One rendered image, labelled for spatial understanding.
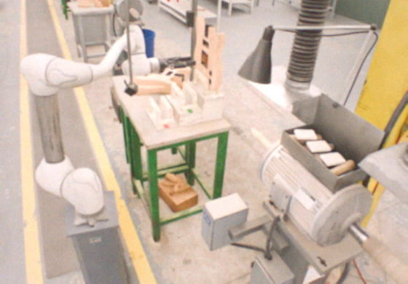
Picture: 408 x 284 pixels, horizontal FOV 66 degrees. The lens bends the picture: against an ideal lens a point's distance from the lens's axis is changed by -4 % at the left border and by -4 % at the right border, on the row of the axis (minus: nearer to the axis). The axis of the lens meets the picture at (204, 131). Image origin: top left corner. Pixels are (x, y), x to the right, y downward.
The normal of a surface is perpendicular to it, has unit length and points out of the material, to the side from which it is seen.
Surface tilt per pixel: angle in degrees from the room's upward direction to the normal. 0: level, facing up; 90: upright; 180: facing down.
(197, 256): 0
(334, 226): 88
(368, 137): 90
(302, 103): 90
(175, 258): 0
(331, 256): 0
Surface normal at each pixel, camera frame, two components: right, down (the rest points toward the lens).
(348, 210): 0.39, 0.42
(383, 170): -0.51, -0.53
